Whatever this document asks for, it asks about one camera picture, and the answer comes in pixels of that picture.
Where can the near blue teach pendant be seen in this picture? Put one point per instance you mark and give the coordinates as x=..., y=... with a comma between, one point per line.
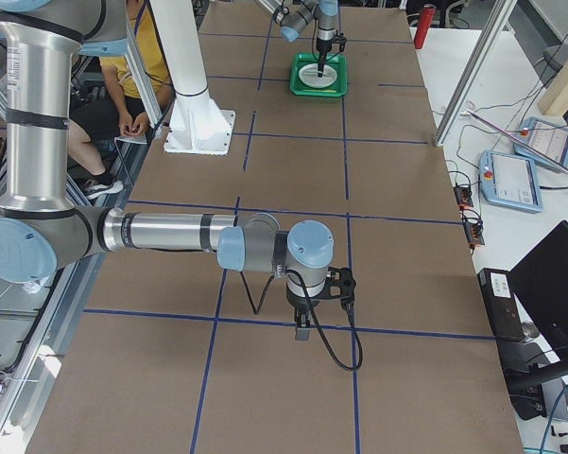
x=510, y=180

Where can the blue teach pendant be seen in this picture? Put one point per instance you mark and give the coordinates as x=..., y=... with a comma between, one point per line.
x=510, y=180
x=547, y=138

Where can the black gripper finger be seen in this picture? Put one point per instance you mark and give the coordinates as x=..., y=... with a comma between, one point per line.
x=302, y=333

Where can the yellow plastic spoon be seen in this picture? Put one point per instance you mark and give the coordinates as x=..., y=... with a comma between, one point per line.
x=319, y=92

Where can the white round plate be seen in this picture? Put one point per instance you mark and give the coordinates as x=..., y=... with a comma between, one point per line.
x=316, y=82

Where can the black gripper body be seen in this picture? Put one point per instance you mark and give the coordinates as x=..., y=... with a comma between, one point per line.
x=321, y=46
x=299, y=301

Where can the green plastic tray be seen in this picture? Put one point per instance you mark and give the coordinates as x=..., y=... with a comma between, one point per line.
x=338, y=62

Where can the orange black adapter board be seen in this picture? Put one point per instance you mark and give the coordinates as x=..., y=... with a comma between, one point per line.
x=463, y=195

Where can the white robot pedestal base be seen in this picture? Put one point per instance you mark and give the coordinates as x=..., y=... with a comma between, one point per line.
x=197, y=125

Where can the far blue teach pendant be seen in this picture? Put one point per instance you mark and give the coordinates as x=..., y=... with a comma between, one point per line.
x=547, y=138

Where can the wooden beam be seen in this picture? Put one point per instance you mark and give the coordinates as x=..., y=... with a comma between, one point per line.
x=555, y=100

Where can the red cylinder bottle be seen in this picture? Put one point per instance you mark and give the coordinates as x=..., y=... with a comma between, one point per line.
x=426, y=15

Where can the black desktop box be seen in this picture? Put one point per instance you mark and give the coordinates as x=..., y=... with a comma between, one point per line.
x=500, y=303

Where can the aluminium frame post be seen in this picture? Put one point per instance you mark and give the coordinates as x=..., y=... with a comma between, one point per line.
x=487, y=39

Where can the seated person yellow shirt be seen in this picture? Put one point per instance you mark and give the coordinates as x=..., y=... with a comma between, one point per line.
x=121, y=113

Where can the black computer monitor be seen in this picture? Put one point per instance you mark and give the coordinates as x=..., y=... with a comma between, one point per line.
x=540, y=281

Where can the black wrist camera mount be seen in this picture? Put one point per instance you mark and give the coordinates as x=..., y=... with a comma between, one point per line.
x=339, y=285

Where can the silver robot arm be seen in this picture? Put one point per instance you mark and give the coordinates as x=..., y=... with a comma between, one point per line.
x=41, y=231
x=323, y=13

